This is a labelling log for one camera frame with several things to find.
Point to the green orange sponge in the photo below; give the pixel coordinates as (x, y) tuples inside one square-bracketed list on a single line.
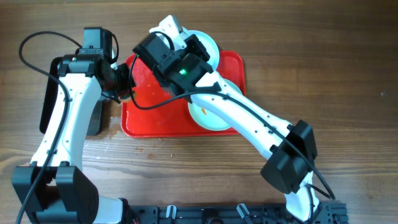
[(127, 97)]

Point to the red plastic tray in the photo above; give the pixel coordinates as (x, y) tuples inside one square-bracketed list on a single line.
[(172, 120)]

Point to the light blue plate right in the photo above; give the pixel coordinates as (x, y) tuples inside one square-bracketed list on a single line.
[(206, 119)]

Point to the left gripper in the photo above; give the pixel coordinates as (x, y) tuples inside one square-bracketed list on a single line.
[(125, 81)]

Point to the black rectangular tray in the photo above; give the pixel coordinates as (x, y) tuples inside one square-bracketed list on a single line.
[(96, 120)]

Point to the light blue plate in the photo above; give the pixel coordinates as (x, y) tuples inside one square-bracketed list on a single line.
[(206, 119), (210, 45)]

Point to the light blue plate top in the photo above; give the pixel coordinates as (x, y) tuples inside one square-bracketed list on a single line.
[(210, 45)]

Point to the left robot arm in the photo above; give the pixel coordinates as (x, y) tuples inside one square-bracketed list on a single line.
[(53, 187)]

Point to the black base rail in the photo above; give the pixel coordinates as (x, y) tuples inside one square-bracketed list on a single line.
[(325, 213)]

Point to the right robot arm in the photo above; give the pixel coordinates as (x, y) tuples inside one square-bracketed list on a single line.
[(184, 65)]

